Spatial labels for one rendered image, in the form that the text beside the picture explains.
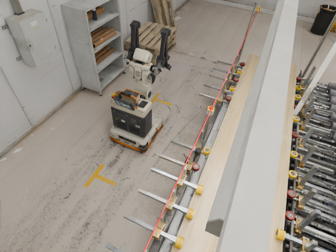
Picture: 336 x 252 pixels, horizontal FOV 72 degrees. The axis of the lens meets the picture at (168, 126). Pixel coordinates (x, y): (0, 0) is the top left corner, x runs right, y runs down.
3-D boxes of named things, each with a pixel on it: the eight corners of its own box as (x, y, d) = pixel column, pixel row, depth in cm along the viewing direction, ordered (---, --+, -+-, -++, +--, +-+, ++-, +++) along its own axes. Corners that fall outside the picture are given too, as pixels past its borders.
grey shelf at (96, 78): (82, 89, 452) (59, 4, 341) (108, 67, 511) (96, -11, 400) (101, 96, 441) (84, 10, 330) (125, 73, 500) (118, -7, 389)
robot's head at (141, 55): (146, 62, 292) (149, 50, 291) (131, 58, 298) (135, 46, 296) (149, 65, 306) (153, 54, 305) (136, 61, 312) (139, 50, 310)
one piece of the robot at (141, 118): (144, 144, 343) (143, 101, 283) (113, 132, 357) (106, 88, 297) (154, 130, 365) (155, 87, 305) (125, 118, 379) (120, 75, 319)
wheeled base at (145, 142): (144, 155, 347) (144, 144, 329) (109, 140, 363) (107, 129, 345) (164, 126, 390) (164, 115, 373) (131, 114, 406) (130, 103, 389)
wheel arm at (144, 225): (123, 218, 191) (122, 216, 188) (125, 214, 193) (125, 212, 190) (179, 245, 178) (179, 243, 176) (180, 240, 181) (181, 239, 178)
